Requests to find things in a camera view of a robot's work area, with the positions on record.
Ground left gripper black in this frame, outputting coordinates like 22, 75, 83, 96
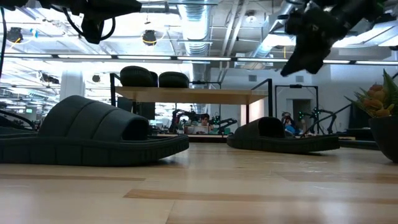
73, 0, 108, 44

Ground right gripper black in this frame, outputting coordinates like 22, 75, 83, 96
280, 0, 354, 77

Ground black rubber slide sandal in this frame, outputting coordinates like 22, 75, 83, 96
158, 71, 190, 89
119, 65, 159, 88
226, 116, 341, 155
0, 95, 190, 167

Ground linear ceiling light bar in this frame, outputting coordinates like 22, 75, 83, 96
0, 53, 398, 66

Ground person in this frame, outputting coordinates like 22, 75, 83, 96
280, 111, 300, 136
198, 113, 213, 133

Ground black background monitor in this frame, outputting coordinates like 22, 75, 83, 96
117, 96, 156, 121

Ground potted succulent plant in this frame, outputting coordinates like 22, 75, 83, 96
344, 68, 398, 164

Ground background wooden workbench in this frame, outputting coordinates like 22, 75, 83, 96
155, 133, 229, 140

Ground black left wrist camera cable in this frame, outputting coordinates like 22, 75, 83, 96
61, 6, 116, 42

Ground black metal frame stand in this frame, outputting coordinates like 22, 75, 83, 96
274, 83, 320, 125

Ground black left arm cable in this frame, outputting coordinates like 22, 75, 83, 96
0, 7, 7, 79

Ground silver ventilation duct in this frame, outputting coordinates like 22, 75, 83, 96
177, 0, 213, 57

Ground wooden shelf with black frame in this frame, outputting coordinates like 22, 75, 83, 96
109, 72, 274, 125

